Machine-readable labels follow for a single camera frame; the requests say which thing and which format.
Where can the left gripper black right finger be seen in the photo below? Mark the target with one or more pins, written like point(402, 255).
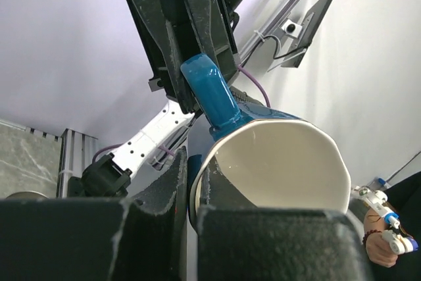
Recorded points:
point(237, 241)

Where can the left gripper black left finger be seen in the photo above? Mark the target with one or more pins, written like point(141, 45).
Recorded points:
point(131, 238)

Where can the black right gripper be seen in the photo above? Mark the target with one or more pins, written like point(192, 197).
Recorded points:
point(172, 31)

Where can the dark blue mug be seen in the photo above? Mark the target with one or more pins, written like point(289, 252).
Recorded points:
point(243, 154)

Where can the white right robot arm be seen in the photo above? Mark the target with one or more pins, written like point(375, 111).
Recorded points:
point(111, 174)

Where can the operator hand with bracelet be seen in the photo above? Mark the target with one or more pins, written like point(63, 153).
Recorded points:
point(379, 251)

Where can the black monitor panel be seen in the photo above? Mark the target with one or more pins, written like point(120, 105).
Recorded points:
point(293, 57)

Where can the aluminium rail table edge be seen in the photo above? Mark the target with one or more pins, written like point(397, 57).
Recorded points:
point(77, 151)

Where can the overhead top camera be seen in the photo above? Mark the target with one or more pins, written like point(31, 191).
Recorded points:
point(291, 28)

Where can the white blue teleoperation handle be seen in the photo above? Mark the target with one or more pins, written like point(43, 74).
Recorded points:
point(399, 241)

